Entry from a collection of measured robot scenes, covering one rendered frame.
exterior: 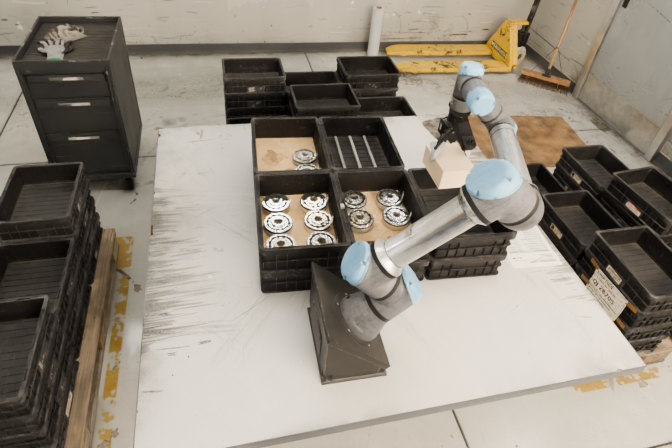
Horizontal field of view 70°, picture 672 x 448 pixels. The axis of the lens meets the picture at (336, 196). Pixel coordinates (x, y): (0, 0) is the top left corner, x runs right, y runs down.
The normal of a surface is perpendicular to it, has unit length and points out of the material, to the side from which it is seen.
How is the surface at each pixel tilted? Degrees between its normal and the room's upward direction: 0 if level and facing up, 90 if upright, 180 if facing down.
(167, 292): 0
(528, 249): 0
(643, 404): 0
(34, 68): 90
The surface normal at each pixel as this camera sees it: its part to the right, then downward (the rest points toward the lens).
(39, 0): 0.22, 0.64
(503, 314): 0.08, -0.76
